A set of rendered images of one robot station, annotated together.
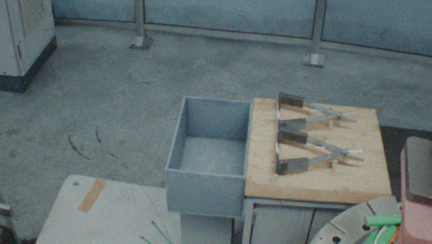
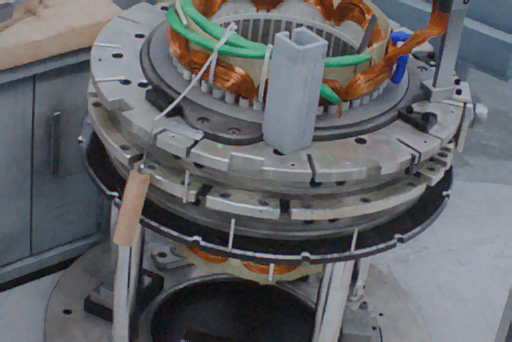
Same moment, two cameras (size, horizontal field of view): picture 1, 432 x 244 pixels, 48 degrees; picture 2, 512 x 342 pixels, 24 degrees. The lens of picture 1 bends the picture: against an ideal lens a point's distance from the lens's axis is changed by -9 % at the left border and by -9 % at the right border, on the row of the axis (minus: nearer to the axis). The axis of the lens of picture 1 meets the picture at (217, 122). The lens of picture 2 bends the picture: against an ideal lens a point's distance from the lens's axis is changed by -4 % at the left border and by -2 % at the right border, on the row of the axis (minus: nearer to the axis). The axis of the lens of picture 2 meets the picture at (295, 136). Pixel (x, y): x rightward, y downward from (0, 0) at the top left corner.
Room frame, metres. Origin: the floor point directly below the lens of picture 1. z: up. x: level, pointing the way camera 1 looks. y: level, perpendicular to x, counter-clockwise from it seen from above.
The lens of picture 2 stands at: (-0.35, 0.47, 1.59)
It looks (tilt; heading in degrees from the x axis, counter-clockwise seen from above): 31 degrees down; 309
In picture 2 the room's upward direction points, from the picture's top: 9 degrees clockwise
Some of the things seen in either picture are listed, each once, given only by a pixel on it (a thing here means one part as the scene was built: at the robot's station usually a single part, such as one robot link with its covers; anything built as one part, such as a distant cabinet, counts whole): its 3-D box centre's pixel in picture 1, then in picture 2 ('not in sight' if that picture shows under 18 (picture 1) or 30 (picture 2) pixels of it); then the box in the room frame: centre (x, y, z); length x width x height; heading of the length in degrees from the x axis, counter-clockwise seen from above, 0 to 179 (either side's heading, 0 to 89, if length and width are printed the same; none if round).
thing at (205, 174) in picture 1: (210, 200); not in sight; (0.58, 0.01, 0.92); 0.17 x 0.11 x 0.28; 175
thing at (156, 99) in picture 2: not in sight; (163, 99); (0.27, -0.12, 1.10); 0.03 x 0.01 x 0.01; 173
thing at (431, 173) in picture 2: not in sight; (428, 172); (0.12, -0.28, 1.05); 0.02 x 0.02 x 0.01; 13
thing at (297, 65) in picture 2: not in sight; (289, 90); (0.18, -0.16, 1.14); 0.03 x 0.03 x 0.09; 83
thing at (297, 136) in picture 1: (293, 135); not in sight; (0.55, -0.10, 1.09); 0.04 x 0.01 x 0.02; 70
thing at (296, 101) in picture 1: (291, 99); not in sight; (0.63, -0.11, 1.09); 0.04 x 0.01 x 0.02; 71
